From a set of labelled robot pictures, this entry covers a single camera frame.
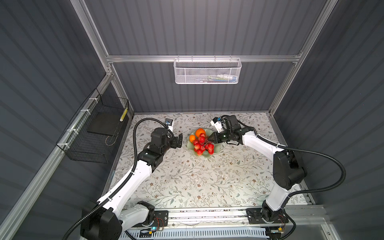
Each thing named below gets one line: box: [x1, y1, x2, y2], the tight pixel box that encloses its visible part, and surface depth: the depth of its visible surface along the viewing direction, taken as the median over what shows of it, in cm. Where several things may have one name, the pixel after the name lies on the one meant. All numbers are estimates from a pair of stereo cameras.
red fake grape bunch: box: [193, 133, 215, 156], surface depth 90 cm
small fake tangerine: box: [188, 134, 196, 143], surface depth 98 cm
